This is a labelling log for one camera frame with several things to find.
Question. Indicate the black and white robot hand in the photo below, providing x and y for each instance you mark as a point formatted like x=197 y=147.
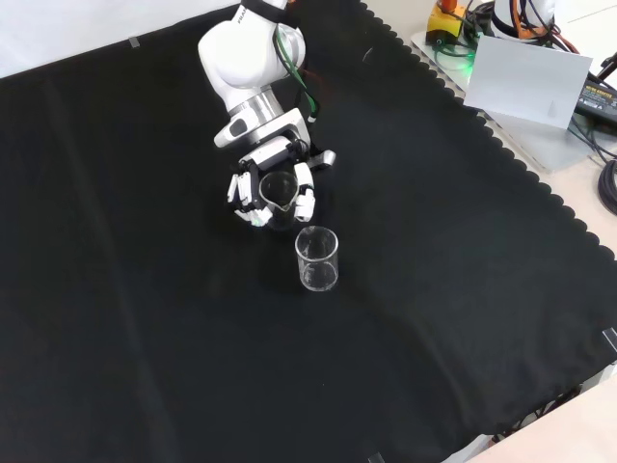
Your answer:
x=241 y=193

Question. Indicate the clear glass beaker white print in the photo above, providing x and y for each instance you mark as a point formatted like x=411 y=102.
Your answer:
x=282 y=214
x=318 y=270

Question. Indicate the black bench cloth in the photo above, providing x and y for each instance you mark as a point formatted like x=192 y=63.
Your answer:
x=144 y=289

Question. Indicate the grey tape strip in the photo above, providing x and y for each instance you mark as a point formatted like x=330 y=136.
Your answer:
x=611 y=338
x=376 y=458
x=135 y=43

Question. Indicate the yellow stop button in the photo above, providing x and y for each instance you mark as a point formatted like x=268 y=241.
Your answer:
x=443 y=21

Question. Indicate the black power adapter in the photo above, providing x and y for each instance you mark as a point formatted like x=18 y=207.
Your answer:
x=598 y=99

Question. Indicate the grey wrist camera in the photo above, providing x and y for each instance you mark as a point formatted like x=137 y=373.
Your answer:
x=327 y=158

